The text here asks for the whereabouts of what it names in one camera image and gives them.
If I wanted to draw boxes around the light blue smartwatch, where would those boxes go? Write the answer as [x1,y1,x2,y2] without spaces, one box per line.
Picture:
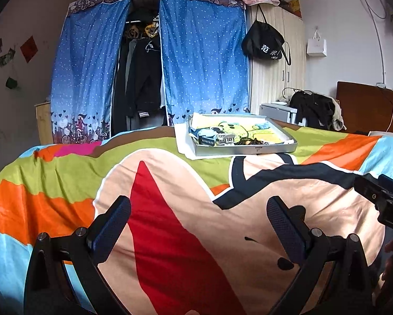
[192,128,217,148]

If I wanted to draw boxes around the light wooden cupboard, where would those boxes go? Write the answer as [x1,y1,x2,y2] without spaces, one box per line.
[245,3,307,127]

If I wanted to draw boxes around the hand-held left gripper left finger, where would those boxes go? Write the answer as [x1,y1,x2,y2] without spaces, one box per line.
[23,195,132,315]

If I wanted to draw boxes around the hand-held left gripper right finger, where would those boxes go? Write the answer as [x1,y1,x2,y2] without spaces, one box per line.
[266,196,373,315]

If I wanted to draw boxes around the white paper bag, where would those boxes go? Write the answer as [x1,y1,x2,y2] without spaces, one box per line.
[306,30,327,56]

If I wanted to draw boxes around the dark bead necklace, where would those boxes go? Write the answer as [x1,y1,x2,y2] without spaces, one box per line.
[236,137,273,148]

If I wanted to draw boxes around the black drawstring bag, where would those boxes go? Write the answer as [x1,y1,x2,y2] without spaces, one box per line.
[241,5,292,67]

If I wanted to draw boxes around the silver hair clip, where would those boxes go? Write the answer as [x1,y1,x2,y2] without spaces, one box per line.
[215,132,237,148]

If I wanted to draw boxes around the grey storage box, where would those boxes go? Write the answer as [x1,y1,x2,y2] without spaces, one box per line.
[258,102,297,126]

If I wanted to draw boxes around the red paper wall decoration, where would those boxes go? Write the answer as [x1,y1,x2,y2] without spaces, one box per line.
[20,36,39,64]

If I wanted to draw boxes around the brown wooden headboard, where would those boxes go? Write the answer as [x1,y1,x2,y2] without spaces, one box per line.
[334,81,393,136]

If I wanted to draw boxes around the yellow cartoon printed lining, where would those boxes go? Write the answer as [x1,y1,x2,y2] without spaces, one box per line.
[189,115,294,147]

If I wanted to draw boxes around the hanging dark clothes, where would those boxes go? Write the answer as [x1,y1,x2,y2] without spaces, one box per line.
[110,5,165,132]

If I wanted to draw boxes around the small wooden cabinet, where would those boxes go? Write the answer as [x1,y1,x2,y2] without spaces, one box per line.
[34,100,55,145]

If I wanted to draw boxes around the person's right hand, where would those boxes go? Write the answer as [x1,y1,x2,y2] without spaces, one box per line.
[379,236,393,290]

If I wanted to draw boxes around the colourful printed blanket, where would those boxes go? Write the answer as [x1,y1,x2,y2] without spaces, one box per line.
[0,123,393,315]

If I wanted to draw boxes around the pile of black clothes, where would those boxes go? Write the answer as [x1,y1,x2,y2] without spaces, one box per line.
[288,90,347,132]

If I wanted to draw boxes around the white wall pipe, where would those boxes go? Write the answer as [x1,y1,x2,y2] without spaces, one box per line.
[355,0,389,88]

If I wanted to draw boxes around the white shallow cardboard box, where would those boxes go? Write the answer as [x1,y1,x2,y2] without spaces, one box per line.
[175,113,299,160]

